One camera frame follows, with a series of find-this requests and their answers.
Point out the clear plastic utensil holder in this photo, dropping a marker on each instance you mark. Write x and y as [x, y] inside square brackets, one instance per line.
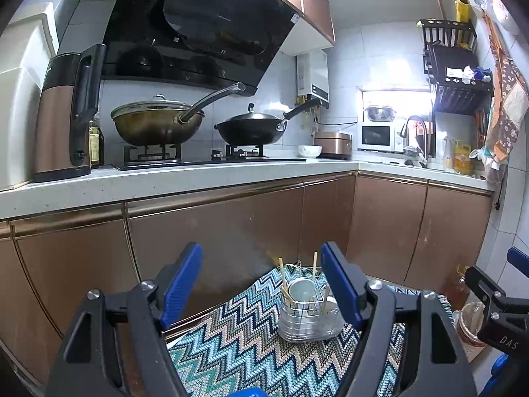
[302, 322]

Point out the gas stove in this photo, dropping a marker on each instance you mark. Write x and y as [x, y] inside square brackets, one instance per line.
[195, 153]

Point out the black dish rack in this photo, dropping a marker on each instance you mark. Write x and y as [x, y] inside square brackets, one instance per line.
[456, 79]

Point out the kitchen faucet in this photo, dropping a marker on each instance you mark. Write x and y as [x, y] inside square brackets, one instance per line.
[422, 148]

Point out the black wok with lid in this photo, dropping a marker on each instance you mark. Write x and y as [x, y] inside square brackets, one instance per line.
[253, 128]

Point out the white microwave oven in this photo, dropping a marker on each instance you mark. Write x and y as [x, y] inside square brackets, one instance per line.
[379, 137]

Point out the plastic jar on floor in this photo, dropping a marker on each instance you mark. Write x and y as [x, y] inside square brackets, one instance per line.
[468, 322]

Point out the right blue white gloved hand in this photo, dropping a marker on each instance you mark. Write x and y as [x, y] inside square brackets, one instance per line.
[494, 386]

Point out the patterned hanging cloth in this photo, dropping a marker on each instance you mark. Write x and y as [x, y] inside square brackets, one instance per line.
[509, 104]

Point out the copper rice cooker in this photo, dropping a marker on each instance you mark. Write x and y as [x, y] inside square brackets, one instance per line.
[335, 145]

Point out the copper electric kettle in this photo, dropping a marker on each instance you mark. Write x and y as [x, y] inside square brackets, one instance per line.
[68, 102]

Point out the yellow roll on rack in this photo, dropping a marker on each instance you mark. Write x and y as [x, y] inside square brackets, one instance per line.
[462, 10]

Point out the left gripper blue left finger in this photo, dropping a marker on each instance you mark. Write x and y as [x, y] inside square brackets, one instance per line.
[152, 306]

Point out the cooking oil bottle on counter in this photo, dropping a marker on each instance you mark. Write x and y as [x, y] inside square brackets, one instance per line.
[96, 142]

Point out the bamboo chopstick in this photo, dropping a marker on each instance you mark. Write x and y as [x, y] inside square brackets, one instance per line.
[284, 281]
[325, 298]
[314, 265]

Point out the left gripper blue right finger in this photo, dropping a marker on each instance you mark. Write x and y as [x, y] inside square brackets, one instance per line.
[369, 308]

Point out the white bowl on counter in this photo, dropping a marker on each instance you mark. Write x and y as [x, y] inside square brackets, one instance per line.
[309, 151]

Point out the zigzag patterned table mat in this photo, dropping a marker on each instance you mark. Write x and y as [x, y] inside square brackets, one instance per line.
[238, 346]

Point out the yellow detergent bottle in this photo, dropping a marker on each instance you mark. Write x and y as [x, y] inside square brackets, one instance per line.
[462, 161]

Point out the bronze wok with lid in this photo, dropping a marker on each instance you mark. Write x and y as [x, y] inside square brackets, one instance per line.
[164, 122]

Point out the white water heater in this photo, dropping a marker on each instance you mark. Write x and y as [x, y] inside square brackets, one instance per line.
[312, 76]

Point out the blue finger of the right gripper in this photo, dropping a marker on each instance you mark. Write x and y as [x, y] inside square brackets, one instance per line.
[519, 260]

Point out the black range hood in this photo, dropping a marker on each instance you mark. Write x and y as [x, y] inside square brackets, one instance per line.
[201, 43]

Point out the oil bottle on floor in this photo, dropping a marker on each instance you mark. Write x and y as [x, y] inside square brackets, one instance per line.
[455, 289]

